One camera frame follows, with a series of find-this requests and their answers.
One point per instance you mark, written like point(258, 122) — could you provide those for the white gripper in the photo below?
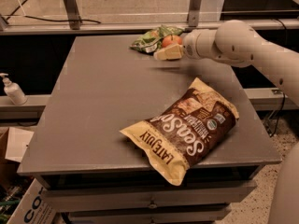
point(189, 47)

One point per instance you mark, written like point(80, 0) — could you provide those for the red apple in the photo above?
point(171, 39)

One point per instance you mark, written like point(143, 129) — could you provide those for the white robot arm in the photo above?
point(238, 44)

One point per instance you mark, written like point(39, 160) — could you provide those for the green jalapeno chip bag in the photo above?
point(151, 41)

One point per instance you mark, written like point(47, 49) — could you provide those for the brown yellow tortilla chip bag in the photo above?
point(186, 131)

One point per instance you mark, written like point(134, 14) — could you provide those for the white pump sanitizer bottle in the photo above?
point(13, 91)

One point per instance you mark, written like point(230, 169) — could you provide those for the open cardboard box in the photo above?
point(13, 143)

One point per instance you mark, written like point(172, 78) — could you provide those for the white printed cardboard box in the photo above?
point(33, 209)

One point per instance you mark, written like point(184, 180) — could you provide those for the metal railing frame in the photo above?
point(96, 16)

